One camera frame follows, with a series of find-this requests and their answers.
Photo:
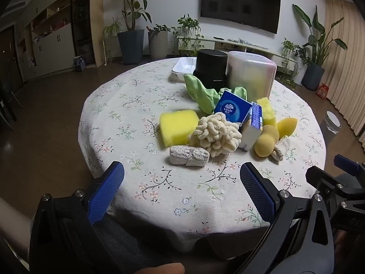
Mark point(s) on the white plastic tray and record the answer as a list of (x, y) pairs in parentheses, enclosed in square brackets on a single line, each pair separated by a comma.
[(184, 67)]

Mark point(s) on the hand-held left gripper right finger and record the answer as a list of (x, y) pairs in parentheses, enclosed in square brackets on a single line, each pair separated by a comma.
[(256, 194)]

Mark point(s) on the green cloth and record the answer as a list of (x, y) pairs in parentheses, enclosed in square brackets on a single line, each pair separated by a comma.
[(199, 94)]

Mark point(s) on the dark display shelf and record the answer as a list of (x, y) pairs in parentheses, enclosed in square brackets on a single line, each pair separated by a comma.
[(82, 20)]

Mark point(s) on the translucent plastic box pink lid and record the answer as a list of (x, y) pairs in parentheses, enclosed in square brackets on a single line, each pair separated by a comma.
[(251, 74)]

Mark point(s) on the cream chenille wash mitt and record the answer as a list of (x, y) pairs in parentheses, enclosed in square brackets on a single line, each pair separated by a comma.
[(216, 137)]

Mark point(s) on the person's left hand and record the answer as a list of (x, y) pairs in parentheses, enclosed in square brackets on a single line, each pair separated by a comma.
[(162, 268)]

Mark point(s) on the yellow round sponge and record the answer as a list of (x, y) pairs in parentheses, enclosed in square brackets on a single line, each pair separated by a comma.
[(263, 145)]

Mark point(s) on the yellow rectangular sponge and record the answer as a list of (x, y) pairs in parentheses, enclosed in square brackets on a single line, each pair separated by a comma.
[(176, 128), (266, 110)]

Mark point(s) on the white wall cabinet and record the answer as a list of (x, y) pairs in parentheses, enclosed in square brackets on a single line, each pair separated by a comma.
[(48, 45)]

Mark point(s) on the white knit cloth roll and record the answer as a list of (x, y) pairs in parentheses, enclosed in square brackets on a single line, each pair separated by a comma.
[(185, 155), (281, 148)]

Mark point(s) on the thin potted plant white pot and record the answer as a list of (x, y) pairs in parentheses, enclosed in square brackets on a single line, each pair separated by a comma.
[(299, 72)]

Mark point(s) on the yellow egg-shaped sponge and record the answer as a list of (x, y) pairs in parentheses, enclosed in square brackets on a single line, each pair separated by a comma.
[(288, 127)]

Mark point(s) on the small spider plant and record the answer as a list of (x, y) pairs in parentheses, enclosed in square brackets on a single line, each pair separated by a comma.
[(112, 30)]

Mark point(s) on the large-leaf potted plant dark pot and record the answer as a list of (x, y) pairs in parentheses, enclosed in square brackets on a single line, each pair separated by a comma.
[(313, 75)]

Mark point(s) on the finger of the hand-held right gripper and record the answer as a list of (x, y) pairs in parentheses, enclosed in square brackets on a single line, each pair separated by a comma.
[(346, 161), (322, 175)]

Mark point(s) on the beige curtain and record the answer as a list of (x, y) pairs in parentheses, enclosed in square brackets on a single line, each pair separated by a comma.
[(345, 62)]

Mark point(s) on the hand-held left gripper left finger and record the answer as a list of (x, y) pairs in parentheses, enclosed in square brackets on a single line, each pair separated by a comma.
[(106, 194)]

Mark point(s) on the tall potted plant dark pot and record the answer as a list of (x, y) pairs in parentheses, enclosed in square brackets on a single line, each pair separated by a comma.
[(131, 45)]

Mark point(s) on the black cylindrical container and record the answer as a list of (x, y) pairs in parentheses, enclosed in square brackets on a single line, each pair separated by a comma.
[(211, 68)]

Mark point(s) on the brown door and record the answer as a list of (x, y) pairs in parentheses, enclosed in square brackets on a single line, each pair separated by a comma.
[(10, 57)]

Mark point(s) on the blue tissue pack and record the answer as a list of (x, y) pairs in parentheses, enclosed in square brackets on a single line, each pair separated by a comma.
[(231, 110), (251, 135)]

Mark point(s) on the wall-mounted television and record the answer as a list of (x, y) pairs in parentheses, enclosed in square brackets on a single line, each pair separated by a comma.
[(239, 2)]

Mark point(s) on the potted plant grey ribbed pot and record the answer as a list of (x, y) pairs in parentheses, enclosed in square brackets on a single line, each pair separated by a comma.
[(158, 44)]

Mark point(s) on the white waste bin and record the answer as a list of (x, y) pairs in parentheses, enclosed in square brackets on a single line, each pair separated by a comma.
[(332, 122)]

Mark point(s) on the dark chair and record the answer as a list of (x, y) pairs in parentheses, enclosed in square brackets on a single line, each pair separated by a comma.
[(7, 105)]

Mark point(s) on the trailing leafy potted plant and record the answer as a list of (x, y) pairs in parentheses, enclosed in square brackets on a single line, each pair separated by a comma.
[(188, 31)]

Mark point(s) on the red box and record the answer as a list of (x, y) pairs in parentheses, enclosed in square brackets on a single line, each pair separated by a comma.
[(322, 91)]

